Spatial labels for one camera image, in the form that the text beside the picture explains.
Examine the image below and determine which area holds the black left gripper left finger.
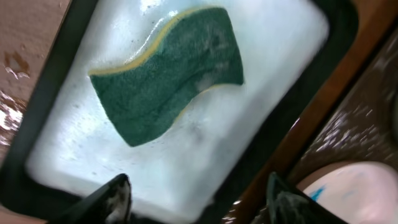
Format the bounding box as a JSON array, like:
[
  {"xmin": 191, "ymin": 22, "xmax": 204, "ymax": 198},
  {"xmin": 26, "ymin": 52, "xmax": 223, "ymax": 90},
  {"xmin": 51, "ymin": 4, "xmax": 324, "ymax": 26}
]
[{"xmin": 49, "ymin": 174, "xmax": 132, "ymax": 224}]

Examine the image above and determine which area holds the dark green soapy water tray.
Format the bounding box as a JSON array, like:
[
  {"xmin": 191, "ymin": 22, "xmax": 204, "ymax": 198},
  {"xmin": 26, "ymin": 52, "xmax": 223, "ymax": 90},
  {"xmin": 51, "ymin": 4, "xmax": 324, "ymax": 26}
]
[{"xmin": 1, "ymin": 1, "xmax": 358, "ymax": 223}]

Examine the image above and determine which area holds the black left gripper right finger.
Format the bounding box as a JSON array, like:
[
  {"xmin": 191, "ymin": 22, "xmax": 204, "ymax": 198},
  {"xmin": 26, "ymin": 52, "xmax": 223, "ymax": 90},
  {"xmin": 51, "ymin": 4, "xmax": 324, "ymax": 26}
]
[{"xmin": 251, "ymin": 172, "xmax": 345, "ymax": 224}]

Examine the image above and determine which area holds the dark brown serving tray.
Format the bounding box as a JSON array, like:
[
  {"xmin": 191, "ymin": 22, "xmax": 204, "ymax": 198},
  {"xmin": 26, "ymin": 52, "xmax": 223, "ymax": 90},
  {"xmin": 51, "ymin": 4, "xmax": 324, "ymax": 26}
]
[{"xmin": 222, "ymin": 30, "xmax": 397, "ymax": 223}]

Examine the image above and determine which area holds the yellow green scrub sponge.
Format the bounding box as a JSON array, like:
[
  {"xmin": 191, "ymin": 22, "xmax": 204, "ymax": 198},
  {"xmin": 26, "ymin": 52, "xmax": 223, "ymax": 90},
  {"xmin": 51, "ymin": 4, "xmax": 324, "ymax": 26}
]
[{"xmin": 89, "ymin": 6, "xmax": 244, "ymax": 147}]

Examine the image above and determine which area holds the white plate blue smear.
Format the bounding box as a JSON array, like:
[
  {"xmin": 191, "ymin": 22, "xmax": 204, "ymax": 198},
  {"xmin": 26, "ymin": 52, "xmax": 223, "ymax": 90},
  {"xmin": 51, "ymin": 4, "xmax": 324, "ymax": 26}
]
[{"xmin": 297, "ymin": 161, "xmax": 397, "ymax": 223}]

